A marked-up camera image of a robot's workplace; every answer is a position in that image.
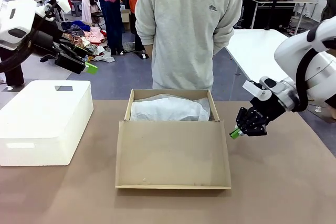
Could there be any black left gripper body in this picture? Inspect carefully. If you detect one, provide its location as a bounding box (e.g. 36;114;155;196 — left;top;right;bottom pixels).
33;30;64;57

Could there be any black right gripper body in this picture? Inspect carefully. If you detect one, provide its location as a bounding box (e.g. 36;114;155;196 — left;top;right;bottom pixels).
249;94;286;127

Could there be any white tissue paper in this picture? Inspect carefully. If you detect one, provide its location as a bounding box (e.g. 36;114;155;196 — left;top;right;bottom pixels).
130;93;211;122

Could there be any small background cardboard box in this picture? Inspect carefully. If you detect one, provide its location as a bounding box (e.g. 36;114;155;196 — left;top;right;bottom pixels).
120;8;131;31

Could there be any white foam box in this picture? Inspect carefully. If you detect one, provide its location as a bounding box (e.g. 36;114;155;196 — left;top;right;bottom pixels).
0;80;95;167

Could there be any brown cardboard shoe box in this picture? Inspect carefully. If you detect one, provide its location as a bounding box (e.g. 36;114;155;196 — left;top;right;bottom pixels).
114;89;232;190

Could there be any pile of colourful clothes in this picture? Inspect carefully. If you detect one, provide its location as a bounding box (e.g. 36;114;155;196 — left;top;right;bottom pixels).
61;20;116;63

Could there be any chair draped with pink cloth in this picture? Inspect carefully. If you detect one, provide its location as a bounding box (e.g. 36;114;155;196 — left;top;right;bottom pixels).
81;0;105;28

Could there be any mannequin with pink shirt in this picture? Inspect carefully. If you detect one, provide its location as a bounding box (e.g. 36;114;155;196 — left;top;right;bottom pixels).
93;0;124;56

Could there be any white round-cornered table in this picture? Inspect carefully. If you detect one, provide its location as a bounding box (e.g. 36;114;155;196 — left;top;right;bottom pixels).
225;29;289;83

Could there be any background work table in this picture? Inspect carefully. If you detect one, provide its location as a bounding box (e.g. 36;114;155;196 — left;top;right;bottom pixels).
248;0;319;30

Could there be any person in grey sweatshirt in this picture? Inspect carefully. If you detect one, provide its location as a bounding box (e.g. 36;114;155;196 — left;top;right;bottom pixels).
135;0;243;90

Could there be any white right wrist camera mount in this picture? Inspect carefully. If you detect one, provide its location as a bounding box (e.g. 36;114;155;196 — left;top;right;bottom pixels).
241;80;272;101

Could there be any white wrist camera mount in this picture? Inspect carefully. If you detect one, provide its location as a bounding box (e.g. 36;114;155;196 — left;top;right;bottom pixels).
241;80;272;101
51;0;72;14

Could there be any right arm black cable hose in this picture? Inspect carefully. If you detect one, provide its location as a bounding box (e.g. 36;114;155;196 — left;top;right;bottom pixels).
296;28;336;112

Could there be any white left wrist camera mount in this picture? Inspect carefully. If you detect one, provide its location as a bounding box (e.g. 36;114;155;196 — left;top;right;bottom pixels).
51;0;72;14

